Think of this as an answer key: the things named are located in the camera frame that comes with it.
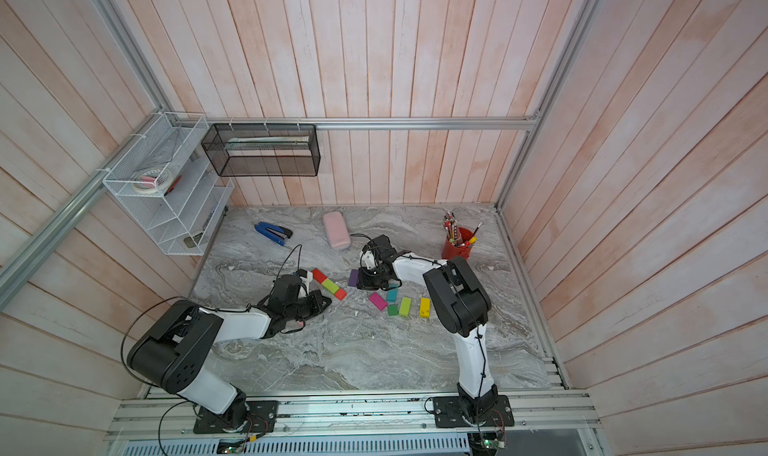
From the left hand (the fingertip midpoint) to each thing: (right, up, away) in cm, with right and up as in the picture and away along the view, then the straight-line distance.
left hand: (332, 303), depth 92 cm
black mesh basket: (-24, +50, +5) cm, 56 cm away
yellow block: (+29, -1, 0) cm, 29 cm away
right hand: (+8, +5, +6) cm, 11 cm away
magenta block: (+14, 0, +2) cm, 15 cm away
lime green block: (-2, +5, +5) cm, 7 cm away
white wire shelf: (-38, +27, -14) cm, 49 cm away
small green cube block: (+19, -2, 0) cm, 19 cm away
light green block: (+23, -1, 0) cm, 23 cm away
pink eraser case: (-1, +23, +19) cm, 30 cm away
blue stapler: (-25, +22, +18) cm, 38 cm away
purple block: (+6, +7, +8) cm, 12 cm away
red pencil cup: (+39, +17, +4) cm, 42 cm away
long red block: (-5, +8, +6) cm, 11 cm away
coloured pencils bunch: (+38, +23, +1) cm, 45 cm away
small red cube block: (+2, +2, +3) cm, 4 cm away
